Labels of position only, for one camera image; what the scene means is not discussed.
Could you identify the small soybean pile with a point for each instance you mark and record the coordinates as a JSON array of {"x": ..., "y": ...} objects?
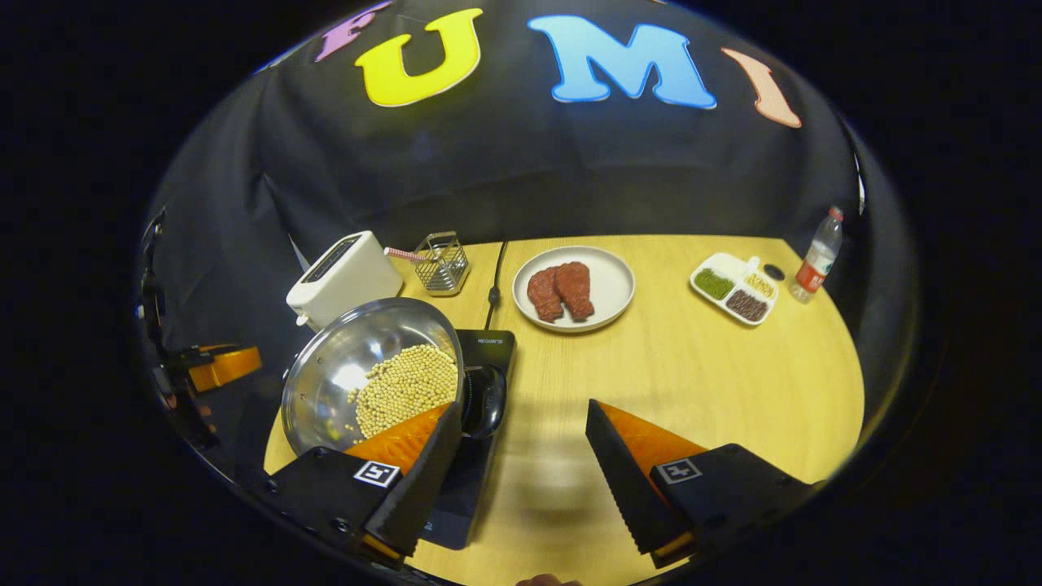
[{"x": 760, "y": 285}]

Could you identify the black induction cooktop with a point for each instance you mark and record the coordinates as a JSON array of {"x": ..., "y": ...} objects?
[{"x": 464, "y": 496}]

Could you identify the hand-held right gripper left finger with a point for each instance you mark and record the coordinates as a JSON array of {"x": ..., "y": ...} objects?
[{"x": 423, "y": 480}]

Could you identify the round white plate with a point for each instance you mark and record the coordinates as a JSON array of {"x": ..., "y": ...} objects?
[{"x": 610, "y": 281}]

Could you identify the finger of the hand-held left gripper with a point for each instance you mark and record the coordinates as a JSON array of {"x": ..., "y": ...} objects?
[{"x": 224, "y": 368}]

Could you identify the clear plastic water bottle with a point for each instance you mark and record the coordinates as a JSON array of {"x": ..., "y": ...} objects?
[{"x": 814, "y": 264}]

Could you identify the dark red bean pile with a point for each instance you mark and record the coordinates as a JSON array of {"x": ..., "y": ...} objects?
[{"x": 746, "y": 305}]

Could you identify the black backdrop cloth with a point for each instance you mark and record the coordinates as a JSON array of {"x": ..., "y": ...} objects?
[{"x": 488, "y": 179}]

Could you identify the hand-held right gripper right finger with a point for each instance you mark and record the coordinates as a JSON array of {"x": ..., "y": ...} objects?
[{"x": 623, "y": 480}]

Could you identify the white toaster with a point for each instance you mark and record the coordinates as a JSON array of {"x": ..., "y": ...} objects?
[{"x": 350, "y": 281}]

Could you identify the pink striped straw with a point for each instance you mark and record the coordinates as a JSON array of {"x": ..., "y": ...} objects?
[{"x": 403, "y": 255}]

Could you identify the green mung bean pile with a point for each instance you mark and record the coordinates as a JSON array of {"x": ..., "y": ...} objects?
[{"x": 714, "y": 284}]

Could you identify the small black round disc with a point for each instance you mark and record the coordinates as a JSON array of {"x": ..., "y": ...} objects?
[{"x": 773, "y": 272}]

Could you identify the white divided dish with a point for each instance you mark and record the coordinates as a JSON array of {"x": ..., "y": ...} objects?
[{"x": 728, "y": 262}]

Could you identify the large soybean pile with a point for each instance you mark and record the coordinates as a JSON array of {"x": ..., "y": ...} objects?
[{"x": 403, "y": 387}]

